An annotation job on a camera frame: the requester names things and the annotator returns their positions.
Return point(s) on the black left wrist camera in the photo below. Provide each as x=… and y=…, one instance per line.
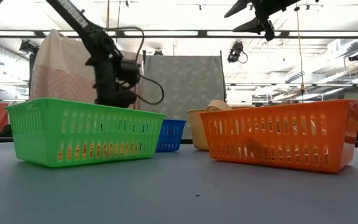
x=130, y=73

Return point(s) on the grey leaf print cloth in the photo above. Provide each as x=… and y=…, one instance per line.
x=182, y=87

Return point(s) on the yellow plastic basket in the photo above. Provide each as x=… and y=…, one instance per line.
x=198, y=133

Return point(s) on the black camera on pole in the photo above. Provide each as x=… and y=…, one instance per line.
x=26, y=46

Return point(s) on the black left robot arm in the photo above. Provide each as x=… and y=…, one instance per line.
x=73, y=17

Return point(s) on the orange slotted plastic basket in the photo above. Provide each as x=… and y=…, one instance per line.
x=291, y=140

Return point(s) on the green slotted plastic basket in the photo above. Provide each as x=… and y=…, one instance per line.
x=89, y=137

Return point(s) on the blue slotted plastic basket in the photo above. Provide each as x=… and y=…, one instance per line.
x=175, y=121

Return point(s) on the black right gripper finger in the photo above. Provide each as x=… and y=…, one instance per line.
x=249, y=27
x=236, y=6

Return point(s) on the pink chevron cloth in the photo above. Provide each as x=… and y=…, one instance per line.
x=57, y=77

